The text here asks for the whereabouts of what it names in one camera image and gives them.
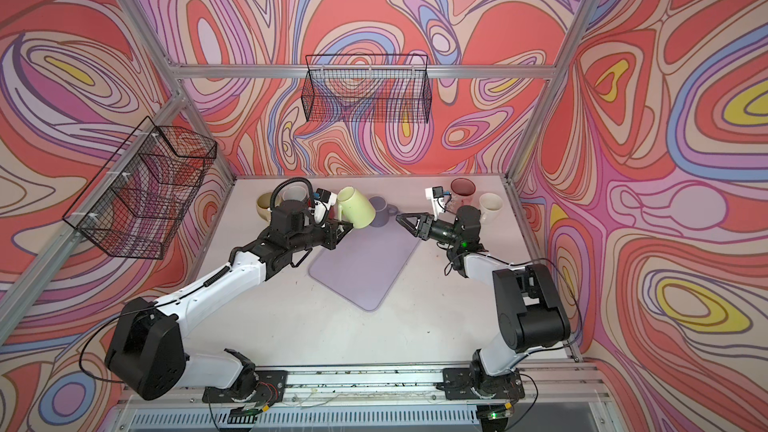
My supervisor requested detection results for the light green mug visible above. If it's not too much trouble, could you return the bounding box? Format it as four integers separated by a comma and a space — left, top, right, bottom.
336, 186, 376, 229

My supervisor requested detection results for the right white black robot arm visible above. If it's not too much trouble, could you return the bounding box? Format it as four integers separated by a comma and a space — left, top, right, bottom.
396, 206, 571, 403

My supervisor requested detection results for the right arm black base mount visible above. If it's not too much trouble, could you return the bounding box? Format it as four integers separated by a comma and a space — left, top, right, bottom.
435, 367, 526, 403

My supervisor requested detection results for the black wire basket left wall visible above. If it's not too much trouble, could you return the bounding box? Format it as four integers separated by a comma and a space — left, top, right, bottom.
62, 118, 218, 260

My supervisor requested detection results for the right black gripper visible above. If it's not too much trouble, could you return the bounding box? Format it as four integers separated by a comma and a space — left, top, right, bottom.
396, 212, 462, 247

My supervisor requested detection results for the purple mug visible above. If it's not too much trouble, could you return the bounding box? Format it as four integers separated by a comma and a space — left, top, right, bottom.
369, 196, 399, 228

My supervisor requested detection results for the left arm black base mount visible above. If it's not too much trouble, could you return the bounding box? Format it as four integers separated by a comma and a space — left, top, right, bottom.
202, 369, 288, 405

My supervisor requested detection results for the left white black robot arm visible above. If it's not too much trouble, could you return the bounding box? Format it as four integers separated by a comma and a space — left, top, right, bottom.
104, 177, 353, 402

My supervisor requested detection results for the white mug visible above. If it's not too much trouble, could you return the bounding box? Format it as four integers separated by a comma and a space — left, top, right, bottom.
478, 193, 504, 223

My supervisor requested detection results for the pink patterned mug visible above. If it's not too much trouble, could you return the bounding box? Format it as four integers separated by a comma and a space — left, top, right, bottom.
450, 177, 476, 209

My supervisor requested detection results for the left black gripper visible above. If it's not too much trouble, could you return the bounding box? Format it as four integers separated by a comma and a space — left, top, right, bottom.
286, 217, 354, 256

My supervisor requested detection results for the black wire basket wall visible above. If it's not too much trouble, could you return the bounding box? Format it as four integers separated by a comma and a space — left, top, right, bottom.
301, 53, 432, 124
62, 118, 218, 260

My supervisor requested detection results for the lavender plastic tray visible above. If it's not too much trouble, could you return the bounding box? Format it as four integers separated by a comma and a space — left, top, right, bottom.
309, 219, 419, 312

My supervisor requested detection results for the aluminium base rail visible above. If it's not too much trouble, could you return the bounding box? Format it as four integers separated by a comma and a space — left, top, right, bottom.
105, 360, 626, 431

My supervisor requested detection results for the light blue mug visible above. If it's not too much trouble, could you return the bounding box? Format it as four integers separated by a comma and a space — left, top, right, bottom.
281, 184, 308, 202

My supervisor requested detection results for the black wire basket back wall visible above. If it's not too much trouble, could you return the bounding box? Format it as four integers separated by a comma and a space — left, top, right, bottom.
301, 53, 432, 124

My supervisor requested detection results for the beige speckled mug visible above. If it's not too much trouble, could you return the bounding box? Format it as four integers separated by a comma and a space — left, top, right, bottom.
256, 192, 272, 222

